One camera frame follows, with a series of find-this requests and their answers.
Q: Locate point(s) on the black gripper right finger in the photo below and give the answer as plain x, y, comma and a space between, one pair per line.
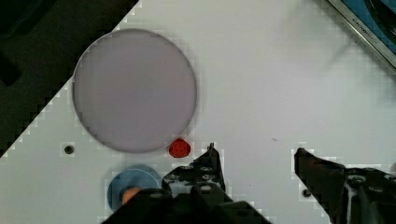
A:
348, 195

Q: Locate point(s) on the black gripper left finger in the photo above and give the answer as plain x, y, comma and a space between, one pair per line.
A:
201, 178

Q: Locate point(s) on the silver black toaster oven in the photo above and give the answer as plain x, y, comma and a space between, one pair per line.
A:
374, 21

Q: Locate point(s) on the small red strawberry toy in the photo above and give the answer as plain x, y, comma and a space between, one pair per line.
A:
180, 149

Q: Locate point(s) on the blue small bowl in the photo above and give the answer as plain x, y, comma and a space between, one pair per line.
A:
136, 176

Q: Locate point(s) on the orange egg toy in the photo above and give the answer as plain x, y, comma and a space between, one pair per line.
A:
129, 194

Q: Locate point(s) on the lilac round plate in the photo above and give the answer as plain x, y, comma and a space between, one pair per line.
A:
134, 91

